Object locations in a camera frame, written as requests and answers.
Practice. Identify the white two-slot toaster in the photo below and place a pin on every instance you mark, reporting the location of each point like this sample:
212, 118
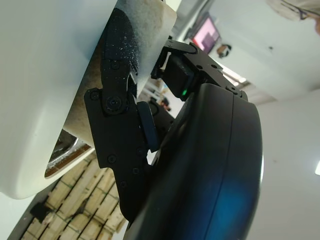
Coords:
37, 75

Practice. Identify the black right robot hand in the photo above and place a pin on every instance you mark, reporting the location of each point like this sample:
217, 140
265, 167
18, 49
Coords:
212, 162

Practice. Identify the wooden shipping crate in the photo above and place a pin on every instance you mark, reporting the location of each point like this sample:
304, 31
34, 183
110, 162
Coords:
75, 200

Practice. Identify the monitor with pink screen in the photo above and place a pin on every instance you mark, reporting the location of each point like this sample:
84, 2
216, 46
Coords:
206, 37

